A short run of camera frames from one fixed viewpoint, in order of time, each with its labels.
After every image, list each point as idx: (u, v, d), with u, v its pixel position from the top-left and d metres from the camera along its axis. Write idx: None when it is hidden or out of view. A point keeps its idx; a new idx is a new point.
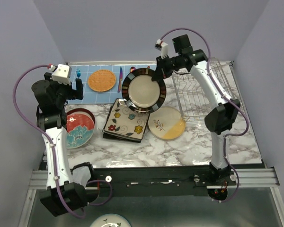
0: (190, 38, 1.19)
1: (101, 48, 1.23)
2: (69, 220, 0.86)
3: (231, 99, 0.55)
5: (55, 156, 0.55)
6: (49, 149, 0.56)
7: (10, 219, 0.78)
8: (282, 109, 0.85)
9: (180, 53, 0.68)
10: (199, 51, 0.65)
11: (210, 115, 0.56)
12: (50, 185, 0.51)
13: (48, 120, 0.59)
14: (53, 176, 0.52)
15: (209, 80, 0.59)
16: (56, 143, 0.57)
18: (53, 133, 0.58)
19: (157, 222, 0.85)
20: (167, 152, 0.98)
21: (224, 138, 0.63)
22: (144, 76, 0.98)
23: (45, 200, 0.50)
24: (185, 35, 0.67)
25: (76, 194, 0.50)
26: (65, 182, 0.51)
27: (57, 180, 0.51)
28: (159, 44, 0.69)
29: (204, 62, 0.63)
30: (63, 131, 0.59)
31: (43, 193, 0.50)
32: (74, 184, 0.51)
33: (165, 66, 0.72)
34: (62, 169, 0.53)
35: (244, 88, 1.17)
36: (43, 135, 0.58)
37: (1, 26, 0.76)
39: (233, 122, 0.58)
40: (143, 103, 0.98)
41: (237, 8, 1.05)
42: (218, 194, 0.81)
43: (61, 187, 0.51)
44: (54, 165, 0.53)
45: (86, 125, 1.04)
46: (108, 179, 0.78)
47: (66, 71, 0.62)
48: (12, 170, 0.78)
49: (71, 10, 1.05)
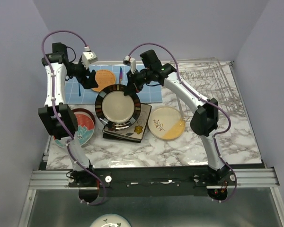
0: (190, 38, 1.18)
1: (101, 48, 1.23)
2: (69, 220, 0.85)
3: (207, 100, 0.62)
5: (54, 82, 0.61)
6: (49, 77, 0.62)
7: (10, 219, 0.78)
8: (282, 109, 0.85)
9: (149, 68, 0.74)
10: (167, 65, 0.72)
11: (194, 119, 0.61)
12: (47, 103, 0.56)
13: (51, 56, 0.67)
14: (50, 97, 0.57)
15: (183, 88, 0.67)
16: (56, 74, 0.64)
18: (55, 65, 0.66)
19: (157, 223, 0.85)
20: (167, 152, 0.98)
21: (213, 138, 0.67)
22: (116, 92, 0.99)
23: (42, 115, 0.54)
24: (151, 51, 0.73)
25: (68, 111, 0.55)
26: (60, 102, 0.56)
27: (53, 100, 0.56)
28: (127, 60, 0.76)
29: (173, 74, 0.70)
30: (63, 67, 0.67)
31: (41, 109, 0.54)
32: (68, 105, 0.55)
33: (137, 81, 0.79)
34: (58, 93, 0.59)
35: (244, 88, 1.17)
36: (48, 67, 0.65)
37: (1, 27, 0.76)
39: (217, 121, 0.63)
40: (120, 118, 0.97)
41: (237, 8, 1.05)
42: (218, 194, 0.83)
43: (56, 106, 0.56)
44: (52, 90, 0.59)
45: (86, 125, 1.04)
46: (108, 179, 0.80)
47: (91, 56, 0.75)
48: (12, 170, 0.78)
49: (71, 10, 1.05)
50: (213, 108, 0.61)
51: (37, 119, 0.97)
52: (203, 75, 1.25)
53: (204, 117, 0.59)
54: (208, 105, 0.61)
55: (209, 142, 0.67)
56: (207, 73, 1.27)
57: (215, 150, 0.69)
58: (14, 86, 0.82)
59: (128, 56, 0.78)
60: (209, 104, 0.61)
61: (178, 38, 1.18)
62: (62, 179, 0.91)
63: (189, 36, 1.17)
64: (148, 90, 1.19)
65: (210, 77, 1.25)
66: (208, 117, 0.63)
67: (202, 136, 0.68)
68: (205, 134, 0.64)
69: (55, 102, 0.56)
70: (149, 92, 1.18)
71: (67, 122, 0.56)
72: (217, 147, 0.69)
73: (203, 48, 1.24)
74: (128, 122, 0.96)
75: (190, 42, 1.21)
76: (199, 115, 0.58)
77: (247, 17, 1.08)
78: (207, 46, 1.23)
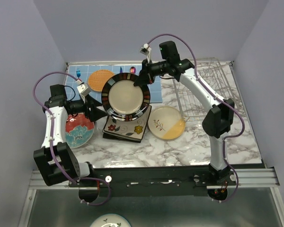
0: (189, 38, 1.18)
1: (101, 48, 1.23)
2: (69, 220, 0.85)
3: (223, 100, 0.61)
5: (53, 124, 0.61)
6: (48, 120, 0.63)
7: (10, 219, 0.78)
8: (282, 109, 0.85)
9: (167, 60, 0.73)
10: (185, 60, 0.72)
11: (207, 117, 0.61)
12: (44, 145, 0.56)
13: (51, 103, 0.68)
14: (48, 137, 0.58)
15: (199, 85, 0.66)
16: (56, 116, 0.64)
18: (55, 110, 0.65)
19: (157, 223, 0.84)
20: (167, 152, 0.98)
21: (223, 141, 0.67)
22: (126, 81, 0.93)
23: (38, 158, 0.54)
24: (172, 43, 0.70)
25: (66, 151, 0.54)
26: (58, 142, 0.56)
27: (51, 141, 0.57)
28: (146, 48, 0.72)
29: (191, 69, 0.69)
30: (63, 109, 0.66)
31: (37, 151, 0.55)
32: (66, 144, 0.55)
33: (152, 72, 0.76)
34: (57, 133, 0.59)
35: (244, 87, 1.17)
36: (46, 112, 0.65)
37: (0, 26, 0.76)
39: (231, 124, 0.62)
40: (126, 109, 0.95)
41: (237, 8, 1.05)
42: (218, 194, 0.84)
43: (54, 146, 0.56)
44: (50, 130, 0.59)
45: (86, 126, 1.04)
46: (108, 179, 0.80)
47: (83, 88, 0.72)
48: (11, 170, 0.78)
49: (71, 10, 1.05)
50: (228, 110, 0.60)
51: (36, 119, 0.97)
52: (203, 75, 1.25)
53: (217, 117, 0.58)
54: (222, 106, 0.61)
55: (218, 144, 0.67)
56: (207, 73, 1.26)
57: (221, 152, 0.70)
58: (14, 86, 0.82)
59: (147, 43, 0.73)
60: (225, 105, 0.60)
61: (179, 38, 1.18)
62: None
63: (189, 35, 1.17)
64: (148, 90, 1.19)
65: (210, 77, 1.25)
66: (222, 118, 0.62)
67: (212, 137, 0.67)
68: (216, 135, 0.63)
69: (53, 142, 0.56)
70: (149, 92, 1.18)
71: (66, 163, 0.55)
72: (224, 150, 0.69)
73: (203, 48, 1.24)
74: (135, 115, 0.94)
75: (190, 42, 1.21)
76: (214, 114, 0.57)
77: (247, 17, 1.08)
78: (207, 46, 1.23)
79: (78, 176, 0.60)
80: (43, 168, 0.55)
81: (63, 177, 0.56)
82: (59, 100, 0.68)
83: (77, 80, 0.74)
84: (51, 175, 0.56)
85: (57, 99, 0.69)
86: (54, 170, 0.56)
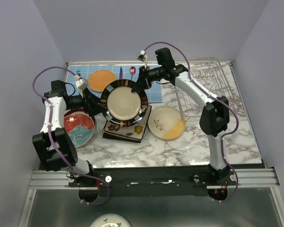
0: (189, 37, 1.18)
1: (101, 48, 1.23)
2: (69, 220, 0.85)
3: (217, 97, 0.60)
5: (52, 112, 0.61)
6: (48, 109, 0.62)
7: (10, 218, 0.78)
8: (282, 109, 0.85)
9: (163, 65, 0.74)
10: (179, 65, 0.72)
11: (203, 117, 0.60)
12: (43, 130, 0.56)
13: (51, 93, 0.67)
14: (47, 123, 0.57)
15: (193, 85, 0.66)
16: (55, 105, 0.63)
18: (53, 100, 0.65)
19: (157, 223, 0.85)
20: (167, 152, 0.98)
21: (220, 139, 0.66)
22: (123, 88, 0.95)
23: (36, 142, 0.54)
24: (167, 50, 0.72)
25: (65, 136, 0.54)
26: (57, 127, 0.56)
27: (49, 126, 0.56)
28: (142, 55, 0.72)
29: (184, 73, 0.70)
30: (62, 99, 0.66)
31: (36, 136, 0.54)
32: (64, 130, 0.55)
33: (149, 77, 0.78)
34: (56, 120, 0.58)
35: (244, 88, 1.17)
36: (45, 102, 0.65)
37: (0, 26, 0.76)
39: (227, 123, 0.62)
40: (124, 115, 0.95)
41: (237, 7, 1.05)
42: (218, 194, 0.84)
43: (52, 132, 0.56)
44: (49, 117, 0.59)
45: (86, 125, 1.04)
46: (108, 179, 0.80)
47: (80, 82, 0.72)
48: (11, 170, 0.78)
49: (71, 10, 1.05)
50: (223, 108, 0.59)
51: (36, 119, 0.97)
52: (203, 75, 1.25)
53: (212, 115, 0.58)
54: (217, 104, 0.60)
55: (216, 143, 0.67)
56: (207, 73, 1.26)
57: (220, 150, 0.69)
58: (14, 86, 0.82)
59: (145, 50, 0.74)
60: (219, 103, 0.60)
61: (179, 38, 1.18)
62: (62, 179, 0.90)
63: (189, 35, 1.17)
64: (148, 90, 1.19)
65: (210, 77, 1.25)
66: (218, 117, 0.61)
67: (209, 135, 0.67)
68: (213, 134, 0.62)
69: (51, 127, 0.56)
70: (149, 93, 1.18)
71: (64, 148, 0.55)
72: (222, 149, 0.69)
73: (203, 48, 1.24)
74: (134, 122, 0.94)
75: (190, 42, 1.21)
76: (208, 111, 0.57)
77: (247, 17, 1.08)
78: (207, 46, 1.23)
79: (75, 161, 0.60)
80: (41, 153, 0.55)
81: (61, 162, 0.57)
82: (59, 91, 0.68)
83: (75, 75, 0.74)
84: (49, 160, 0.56)
85: (56, 90, 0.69)
86: (52, 155, 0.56)
